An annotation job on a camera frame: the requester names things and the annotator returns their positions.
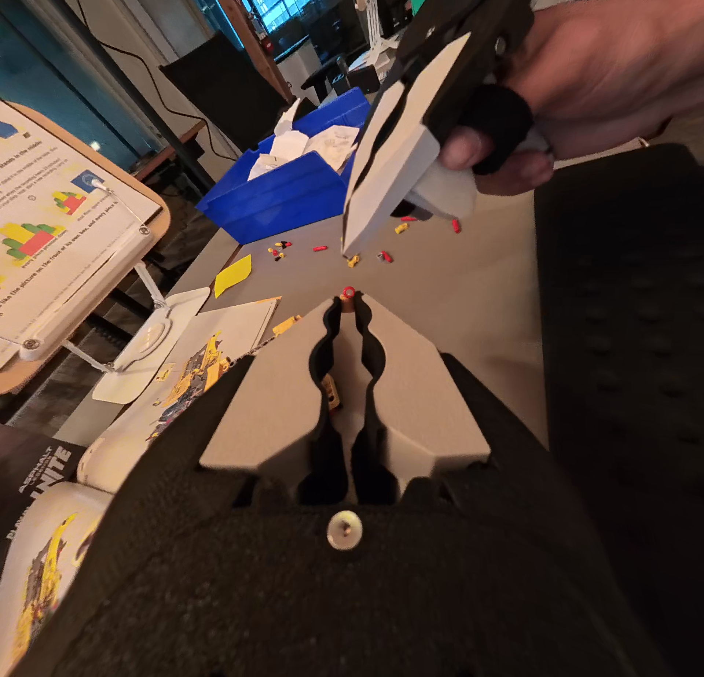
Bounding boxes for blue storage bin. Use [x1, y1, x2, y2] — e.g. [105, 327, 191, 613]
[196, 87, 370, 244]

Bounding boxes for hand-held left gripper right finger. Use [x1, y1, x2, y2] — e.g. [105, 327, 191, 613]
[352, 291, 491, 506]

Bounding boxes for black perforated mat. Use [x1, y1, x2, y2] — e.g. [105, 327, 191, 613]
[535, 143, 704, 677]

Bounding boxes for toy car set box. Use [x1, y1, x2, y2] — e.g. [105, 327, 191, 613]
[0, 424, 89, 568]

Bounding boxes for person's right hand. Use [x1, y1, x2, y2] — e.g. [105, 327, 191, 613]
[440, 0, 669, 196]

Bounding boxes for open instruction booklet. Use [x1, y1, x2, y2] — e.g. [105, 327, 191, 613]
[0, 298, 282, 672]

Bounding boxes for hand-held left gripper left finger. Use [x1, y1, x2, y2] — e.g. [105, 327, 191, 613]
[199, 297, 348, 506]

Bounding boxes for crumpled white paper bags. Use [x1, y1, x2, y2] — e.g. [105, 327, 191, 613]
[247, 99, 361, 182]

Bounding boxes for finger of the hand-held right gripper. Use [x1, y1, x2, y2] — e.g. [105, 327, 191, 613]
[342, 79, 408, 240]
[342, 32, 472, 258]

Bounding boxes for brown wooden pillar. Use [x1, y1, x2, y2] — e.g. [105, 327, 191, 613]
[203, 0, 295, 103]

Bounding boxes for white stand with wooden board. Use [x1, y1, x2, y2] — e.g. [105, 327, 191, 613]
[352, 0, 399, 67]

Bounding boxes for grey desk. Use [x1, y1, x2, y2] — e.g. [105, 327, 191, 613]
[52, 155, 551, 449]

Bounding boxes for yellow paper note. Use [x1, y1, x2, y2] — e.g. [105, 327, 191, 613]
[213, 254, 253, 299]

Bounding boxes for scattered small brick pieces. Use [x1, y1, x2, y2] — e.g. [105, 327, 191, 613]
[268, 215, 462, 268]

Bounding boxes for yellow toy brick car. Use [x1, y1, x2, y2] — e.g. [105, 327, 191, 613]
[231, 314, 343, 414]

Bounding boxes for black metal pole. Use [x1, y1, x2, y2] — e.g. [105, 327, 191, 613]
[36, 0, 215, 191]

